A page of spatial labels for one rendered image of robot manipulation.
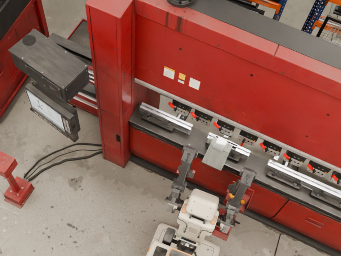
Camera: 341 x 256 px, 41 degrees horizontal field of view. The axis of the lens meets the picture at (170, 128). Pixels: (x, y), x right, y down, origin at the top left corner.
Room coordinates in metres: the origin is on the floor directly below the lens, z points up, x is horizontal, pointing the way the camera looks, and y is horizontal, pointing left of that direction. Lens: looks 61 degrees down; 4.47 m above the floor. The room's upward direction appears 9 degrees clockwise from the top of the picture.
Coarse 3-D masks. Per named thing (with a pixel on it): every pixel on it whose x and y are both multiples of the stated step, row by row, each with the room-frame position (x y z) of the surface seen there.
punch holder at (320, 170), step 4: (312, 164) 1.66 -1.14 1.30; (316, 164) 1.65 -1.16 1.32; (308, 168) 1.65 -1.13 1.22; (316, 168) 1.64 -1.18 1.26; (320, 168) 1.64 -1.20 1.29; (324, 168) 1.63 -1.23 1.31; (328, 168) 1.62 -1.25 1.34; (316, 172) 1.63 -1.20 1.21; (320, 172) 1.63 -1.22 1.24; (324, 172) 1.62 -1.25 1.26; (320, 176) 1.62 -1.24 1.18; (324, 176) 1.61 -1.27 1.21
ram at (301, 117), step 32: (160, 32) 2.07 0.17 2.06; (160, 64) 2.06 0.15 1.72; (192, 64) 1.99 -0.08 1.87; (224, 64) 1.92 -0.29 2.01; (256, 64) 1.87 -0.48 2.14; (192, 96) 1.97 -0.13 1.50; (224, 96) 1.90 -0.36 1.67; (256, 96) 1.84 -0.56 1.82; (288, 96) 1.78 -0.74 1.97; (320, 96) 1.73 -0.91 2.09; (256, 128) 1.81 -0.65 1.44; (288, 128) 1.75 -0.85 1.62; (320, 128) 1.69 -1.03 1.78
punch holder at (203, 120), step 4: (196, 112) 1.95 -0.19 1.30; (200, 112) 1.94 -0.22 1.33; (200, 116) 1.94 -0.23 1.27; (204, 116) 1.93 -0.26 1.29; (208, 116) 1.92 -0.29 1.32; (212, 116) 1.92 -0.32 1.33; (200, 120) 1.93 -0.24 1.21; (204, 120) 1.92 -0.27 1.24; (208, 120) 1.92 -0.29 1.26; (204, 124) 1.92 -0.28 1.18; (208, 124) 1.91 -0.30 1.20
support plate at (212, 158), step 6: (210, 144) 1.84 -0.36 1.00; (228, 144) 1.87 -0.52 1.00; (210, 150) 1.79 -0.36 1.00; (216, 150) 1.79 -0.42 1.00; (228, 150) 1.81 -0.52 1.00; (204, 156) 1.72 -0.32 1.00; (210, 156) 1.73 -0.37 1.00; (216, 156) 1.74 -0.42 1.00; (222, 156) 1.75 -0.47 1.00; (204, 162) 1.67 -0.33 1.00; (210, 162) 1.68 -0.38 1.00; (216, 162) 1.69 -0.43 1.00; (222, 162) 1.69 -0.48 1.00; (216, 168) 1.63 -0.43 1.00
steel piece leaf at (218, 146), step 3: (216, 141) 1.88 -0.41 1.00; (219, 141) 1.89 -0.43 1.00; (216, 144) 1.85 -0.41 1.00; (219, 144) 1.86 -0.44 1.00; (222, 144) 1.86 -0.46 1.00; (225, 144) 1.87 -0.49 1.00; (213, 147) 1.81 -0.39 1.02; (216, 147) 1.82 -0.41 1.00; (219, 147) 1.83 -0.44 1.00; (222, 147) 1.83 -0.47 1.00; (219, 150) 1.79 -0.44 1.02
